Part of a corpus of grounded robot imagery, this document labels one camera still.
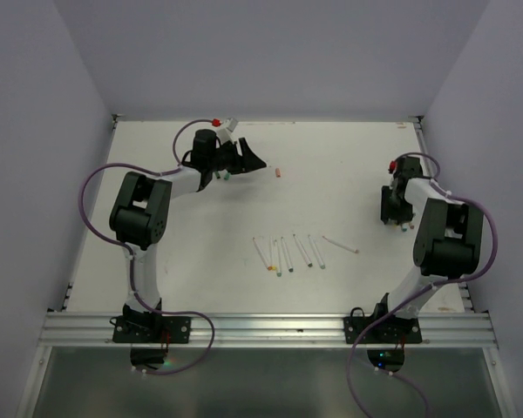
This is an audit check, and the teal marker pen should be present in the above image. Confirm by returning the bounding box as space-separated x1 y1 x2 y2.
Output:
281 237 294 273

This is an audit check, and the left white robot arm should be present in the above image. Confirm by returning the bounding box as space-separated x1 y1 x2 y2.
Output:
109 128 267 342

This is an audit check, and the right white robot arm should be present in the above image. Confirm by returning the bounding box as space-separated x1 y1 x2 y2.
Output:
370 152 484 342

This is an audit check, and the yellow marker pen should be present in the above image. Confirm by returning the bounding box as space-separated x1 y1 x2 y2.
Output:
269 235 276 271

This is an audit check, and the aluminium mounting rail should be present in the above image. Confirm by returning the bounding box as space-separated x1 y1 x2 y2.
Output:
38 312 497 348

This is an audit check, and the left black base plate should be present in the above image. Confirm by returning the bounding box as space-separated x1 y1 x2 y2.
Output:
109 305 191 372

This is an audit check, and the light orange capped marker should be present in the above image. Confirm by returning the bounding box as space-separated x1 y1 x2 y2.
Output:
322 235 359 254

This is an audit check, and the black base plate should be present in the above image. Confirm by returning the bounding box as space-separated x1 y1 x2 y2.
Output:
343 302 423 373
109 305 191 372

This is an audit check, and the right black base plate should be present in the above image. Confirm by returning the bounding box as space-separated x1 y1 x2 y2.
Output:
343 302 423 373

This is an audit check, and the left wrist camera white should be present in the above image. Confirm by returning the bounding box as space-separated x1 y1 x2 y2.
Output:
216 118 239 143

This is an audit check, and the green marker pen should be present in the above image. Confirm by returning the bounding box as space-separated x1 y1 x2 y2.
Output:
273 239 282 277

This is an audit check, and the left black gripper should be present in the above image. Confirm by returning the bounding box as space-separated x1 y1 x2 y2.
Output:
208 138 265 175

